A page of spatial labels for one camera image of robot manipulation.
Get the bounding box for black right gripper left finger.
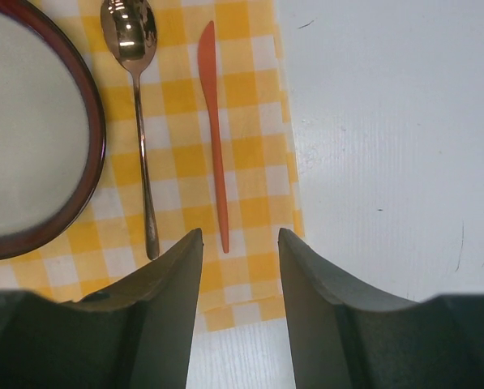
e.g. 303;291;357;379
0;229;203;388

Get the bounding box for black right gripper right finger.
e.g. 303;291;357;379
278;229;484;388

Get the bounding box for yellow white checkered cloth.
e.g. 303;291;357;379
0;1;303;332

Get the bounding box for red rimmed cream plate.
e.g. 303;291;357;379
0;1;106;260

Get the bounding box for orange chopsticks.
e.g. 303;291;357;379
197;20;229;254

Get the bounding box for copper spoon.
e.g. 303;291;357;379
100;1;160;260

